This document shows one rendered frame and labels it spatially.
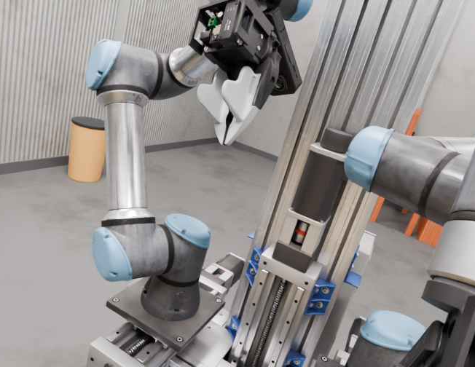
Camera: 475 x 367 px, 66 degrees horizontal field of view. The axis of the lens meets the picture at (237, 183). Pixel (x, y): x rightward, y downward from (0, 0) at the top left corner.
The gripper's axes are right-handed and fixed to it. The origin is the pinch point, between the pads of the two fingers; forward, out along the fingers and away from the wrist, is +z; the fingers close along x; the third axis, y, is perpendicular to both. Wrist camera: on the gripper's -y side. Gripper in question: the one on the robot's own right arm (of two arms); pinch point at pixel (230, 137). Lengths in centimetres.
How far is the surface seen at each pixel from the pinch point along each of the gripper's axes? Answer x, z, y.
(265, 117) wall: -378, -296, -543
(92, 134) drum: -327, -88, -167
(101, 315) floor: -171, 60, -122
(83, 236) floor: -254, 16, -146
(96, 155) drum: -335, -71, -183
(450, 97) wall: -53, -336, -597
